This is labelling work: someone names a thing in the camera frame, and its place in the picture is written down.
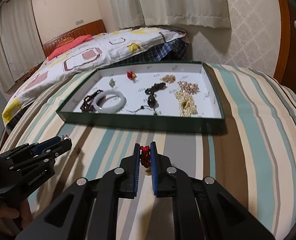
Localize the person's left hand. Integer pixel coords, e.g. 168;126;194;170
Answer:
0;199;33;236

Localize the plaid blue bed sheet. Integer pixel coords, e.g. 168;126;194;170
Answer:
115;38;187;65

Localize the gold pearl flower brooch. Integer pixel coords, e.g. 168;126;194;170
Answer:
177;81;200;94

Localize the dark green jewelry box tray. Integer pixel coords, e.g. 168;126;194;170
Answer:
56;62;226;134

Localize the small silver crystal clip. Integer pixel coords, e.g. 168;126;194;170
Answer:
109;79;115;88

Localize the dark garnet bead bracelet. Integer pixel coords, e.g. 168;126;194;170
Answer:
80;88;105;113

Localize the gold chain bracelet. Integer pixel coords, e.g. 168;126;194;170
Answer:
160;74;177;84

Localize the red gold charm pendant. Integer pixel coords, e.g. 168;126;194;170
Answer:
126;72;137;80

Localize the white patterned quilt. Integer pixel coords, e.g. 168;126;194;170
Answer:
2;27;186;125

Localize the striped bed cover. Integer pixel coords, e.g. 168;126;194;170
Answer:
3;64;296;239

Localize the red tassel pearl charm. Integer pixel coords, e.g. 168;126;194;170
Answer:
140;146;151;176

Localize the white window curtain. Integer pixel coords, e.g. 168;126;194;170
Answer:
110;0;231;29

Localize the wooden headboard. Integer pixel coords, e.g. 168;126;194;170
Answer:
42;20;106;57

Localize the wall power outlet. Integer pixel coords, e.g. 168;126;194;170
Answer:
75;20;84;25

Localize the red pillow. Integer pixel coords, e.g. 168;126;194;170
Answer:
47;34;93;61

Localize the white left curtain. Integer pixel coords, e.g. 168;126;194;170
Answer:
0;0;45;92

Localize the white jade bangle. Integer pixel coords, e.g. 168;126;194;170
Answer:
93;90;126;114

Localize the black cord stone pendant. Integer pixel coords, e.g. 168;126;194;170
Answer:
127;82;166;116

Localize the wooden door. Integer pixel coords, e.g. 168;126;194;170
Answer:
274;0;296;93

